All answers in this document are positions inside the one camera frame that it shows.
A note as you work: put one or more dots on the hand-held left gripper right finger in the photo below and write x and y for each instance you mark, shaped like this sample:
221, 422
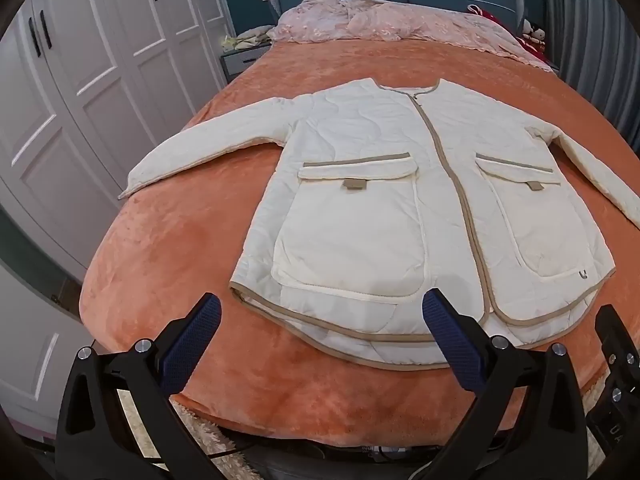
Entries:
450, 345

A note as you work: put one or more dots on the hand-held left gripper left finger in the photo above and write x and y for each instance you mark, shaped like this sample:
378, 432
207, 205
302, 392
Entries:
192, 345

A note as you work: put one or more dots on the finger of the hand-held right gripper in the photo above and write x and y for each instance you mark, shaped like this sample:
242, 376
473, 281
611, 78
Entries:
617, 345

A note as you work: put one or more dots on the cream quilted jacket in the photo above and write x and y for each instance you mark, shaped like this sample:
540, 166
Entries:
350, 185

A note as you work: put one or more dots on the cream shaggy rug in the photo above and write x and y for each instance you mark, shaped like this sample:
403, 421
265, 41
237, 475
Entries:
200, 430

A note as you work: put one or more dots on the orange plush blanket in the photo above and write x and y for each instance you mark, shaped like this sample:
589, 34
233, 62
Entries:
200, 240

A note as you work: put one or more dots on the grey curtain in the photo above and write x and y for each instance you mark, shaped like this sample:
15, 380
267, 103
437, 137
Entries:
590, 60

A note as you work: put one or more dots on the grey nightstand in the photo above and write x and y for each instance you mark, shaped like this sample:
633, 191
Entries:
240, 62

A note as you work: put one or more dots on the white panelled wardrobe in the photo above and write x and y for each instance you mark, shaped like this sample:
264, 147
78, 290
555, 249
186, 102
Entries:
100, 60

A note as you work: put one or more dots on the red cushion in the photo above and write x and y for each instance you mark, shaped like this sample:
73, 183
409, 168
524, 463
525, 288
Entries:
534, 51

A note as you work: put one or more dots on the beige cloth on nightstand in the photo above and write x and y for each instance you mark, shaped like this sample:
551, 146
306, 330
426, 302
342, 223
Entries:
255, 37

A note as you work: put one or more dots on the pink floral quilt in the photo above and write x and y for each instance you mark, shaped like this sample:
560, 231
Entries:
400, 25

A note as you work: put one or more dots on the small plush toy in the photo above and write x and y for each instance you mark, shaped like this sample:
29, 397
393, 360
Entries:
532, 30

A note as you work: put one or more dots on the red cloth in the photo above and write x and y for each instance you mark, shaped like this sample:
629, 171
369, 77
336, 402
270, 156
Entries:
482, 11

